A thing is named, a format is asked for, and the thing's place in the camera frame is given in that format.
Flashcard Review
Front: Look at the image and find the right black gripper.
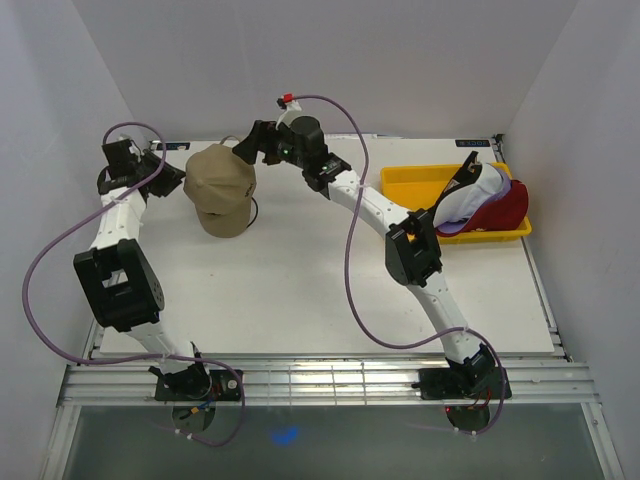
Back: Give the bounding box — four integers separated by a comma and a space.
233, 121, 308, 170

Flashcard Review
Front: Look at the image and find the beige baseball cap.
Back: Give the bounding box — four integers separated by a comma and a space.
183, 144, 257, 238

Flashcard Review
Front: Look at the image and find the black and white cap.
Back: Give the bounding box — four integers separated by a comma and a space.
432, 151, 511, 234

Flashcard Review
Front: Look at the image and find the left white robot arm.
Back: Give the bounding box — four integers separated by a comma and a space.
73, 140, 212, 400

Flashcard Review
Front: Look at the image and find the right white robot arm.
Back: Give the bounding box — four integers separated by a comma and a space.
233, 116, 506, 398

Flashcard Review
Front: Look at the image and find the yellow plastic tray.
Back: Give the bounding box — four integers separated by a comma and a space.
380, 164, 533, 244

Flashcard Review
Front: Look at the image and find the lavender cap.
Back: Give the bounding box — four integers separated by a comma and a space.
433, 171, 511, 236

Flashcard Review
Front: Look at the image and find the red cap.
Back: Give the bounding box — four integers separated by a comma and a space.
436, 180, 529, 237

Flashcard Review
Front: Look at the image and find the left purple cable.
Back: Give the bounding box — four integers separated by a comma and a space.
23, 122, 247, 447

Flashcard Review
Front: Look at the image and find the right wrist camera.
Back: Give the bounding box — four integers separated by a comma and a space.
276, 93, 303, 127

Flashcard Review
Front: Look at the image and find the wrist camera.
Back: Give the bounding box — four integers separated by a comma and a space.
101, 136, 140, 176
276, 93, 303, 127

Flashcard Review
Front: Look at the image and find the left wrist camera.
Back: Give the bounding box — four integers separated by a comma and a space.
101, 136, 140, 176

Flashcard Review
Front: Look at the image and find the aluminium frame rail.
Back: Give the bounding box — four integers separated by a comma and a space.
59, 358, 600, 407

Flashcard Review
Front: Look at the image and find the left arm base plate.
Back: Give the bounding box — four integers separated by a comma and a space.
152, 370, 243, 402

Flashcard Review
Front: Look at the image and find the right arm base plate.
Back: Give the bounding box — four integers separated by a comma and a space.
412, 368, 512, 400

